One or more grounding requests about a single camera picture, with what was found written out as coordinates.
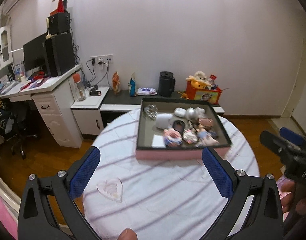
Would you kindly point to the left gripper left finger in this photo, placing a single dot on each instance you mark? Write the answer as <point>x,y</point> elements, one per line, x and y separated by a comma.
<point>81,172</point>

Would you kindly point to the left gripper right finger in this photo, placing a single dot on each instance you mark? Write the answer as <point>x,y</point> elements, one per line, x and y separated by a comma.
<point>220,170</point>

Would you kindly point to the pink pig doll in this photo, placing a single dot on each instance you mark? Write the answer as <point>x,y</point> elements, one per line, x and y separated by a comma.
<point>205,139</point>

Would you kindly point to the white pink block toy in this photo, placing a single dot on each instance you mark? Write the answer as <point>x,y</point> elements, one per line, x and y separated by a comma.
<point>190,137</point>

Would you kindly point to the copper round tin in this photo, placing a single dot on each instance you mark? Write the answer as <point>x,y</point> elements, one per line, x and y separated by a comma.
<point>206,123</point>

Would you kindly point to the black oval case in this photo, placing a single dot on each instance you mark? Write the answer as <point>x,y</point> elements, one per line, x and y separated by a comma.
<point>179,126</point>

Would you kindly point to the white astronaut figurine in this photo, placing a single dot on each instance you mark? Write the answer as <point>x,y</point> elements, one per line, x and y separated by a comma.
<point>194,113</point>

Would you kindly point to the white earbuds case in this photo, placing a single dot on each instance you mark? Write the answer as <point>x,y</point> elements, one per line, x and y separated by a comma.
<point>180,112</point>

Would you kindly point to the white curved device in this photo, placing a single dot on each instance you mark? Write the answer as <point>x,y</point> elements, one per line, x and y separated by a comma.
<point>163,120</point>

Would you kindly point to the clear crystal ornament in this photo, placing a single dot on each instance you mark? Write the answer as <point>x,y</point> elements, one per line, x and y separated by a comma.
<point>150,112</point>

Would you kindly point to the white power adapter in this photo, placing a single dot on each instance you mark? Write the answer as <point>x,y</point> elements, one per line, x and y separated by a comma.
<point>158,141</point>

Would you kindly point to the right hand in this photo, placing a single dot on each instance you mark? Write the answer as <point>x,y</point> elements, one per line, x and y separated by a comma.
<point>288,187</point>

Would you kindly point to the left hand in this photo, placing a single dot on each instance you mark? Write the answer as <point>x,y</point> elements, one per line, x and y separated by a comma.
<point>127,234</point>

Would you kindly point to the clear heart coaster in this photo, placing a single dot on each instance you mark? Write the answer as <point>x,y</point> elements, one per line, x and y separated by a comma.
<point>111,189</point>

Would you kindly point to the white low cabinet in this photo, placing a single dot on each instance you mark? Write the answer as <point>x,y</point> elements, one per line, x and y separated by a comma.
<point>87,112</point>

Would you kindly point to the striped white tablecloth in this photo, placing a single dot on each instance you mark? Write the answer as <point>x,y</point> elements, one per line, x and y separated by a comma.
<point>161,199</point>

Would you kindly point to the pink black storage tray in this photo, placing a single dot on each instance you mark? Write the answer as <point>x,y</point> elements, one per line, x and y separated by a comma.
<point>147,129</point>

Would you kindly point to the black white tv bench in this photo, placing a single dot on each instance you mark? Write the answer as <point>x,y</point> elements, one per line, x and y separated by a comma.
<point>114,106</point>

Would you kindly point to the clear bottle orange cap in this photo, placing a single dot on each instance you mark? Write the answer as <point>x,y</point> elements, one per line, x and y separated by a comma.
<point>79,87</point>

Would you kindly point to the white desk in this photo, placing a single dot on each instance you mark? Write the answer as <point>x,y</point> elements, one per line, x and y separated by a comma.
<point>53,99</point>

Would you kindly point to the black office chair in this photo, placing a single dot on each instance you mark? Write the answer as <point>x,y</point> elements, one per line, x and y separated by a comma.
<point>17,125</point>

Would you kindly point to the red toy box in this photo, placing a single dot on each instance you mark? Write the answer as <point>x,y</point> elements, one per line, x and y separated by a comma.
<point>211,96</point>

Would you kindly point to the pink floral bedding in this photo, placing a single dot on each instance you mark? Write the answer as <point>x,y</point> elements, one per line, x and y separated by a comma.
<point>8,220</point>

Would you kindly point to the orange snack bag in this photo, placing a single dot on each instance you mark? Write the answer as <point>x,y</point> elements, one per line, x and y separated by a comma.
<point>116,83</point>

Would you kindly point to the blue white snack bag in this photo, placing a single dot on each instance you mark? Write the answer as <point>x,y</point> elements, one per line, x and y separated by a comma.
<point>132,85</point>

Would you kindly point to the wet wipes pack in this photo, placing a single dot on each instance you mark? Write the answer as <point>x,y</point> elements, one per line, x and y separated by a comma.
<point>146,91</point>

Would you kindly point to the yellow plush toy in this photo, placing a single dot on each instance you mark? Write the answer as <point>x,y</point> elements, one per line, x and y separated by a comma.
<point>199,80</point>

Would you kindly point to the black kettle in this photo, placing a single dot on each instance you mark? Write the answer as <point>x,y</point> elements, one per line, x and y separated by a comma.
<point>166,84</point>

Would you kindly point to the black computer tower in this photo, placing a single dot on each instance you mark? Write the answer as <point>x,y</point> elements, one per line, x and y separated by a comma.
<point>59,55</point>

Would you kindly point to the black monitor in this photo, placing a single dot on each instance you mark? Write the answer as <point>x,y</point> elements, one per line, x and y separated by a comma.
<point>34,53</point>

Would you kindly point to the white glass cabinet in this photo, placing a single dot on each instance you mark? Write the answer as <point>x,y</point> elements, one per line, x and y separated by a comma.
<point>6,57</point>

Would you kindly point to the black speaker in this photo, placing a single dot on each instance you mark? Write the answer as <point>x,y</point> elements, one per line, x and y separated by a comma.
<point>59,23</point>

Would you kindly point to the wall power socket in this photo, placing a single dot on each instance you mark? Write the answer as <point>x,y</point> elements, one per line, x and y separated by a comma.
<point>102,58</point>

